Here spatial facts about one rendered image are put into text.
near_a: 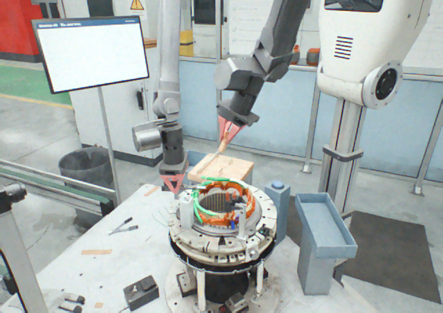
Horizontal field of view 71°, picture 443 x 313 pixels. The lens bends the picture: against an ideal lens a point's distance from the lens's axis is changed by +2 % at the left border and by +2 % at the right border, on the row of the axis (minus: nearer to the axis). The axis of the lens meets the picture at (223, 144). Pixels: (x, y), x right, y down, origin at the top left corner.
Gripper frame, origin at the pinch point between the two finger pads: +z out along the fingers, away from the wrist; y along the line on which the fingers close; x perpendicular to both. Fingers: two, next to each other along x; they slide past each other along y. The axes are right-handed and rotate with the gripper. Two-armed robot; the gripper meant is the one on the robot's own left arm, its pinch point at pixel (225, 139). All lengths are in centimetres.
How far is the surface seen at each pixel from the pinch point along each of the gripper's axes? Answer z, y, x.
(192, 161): 38, -21, 38
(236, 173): 24.8, 0.9, 28.3
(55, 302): 68, -21, -24
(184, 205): 18.0, 0.1, -9.8
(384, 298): 92, 101, 109
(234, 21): 2, -104, 212
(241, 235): 18.0, 16.6, -6.6
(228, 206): 10.0, 10.7, -9.6
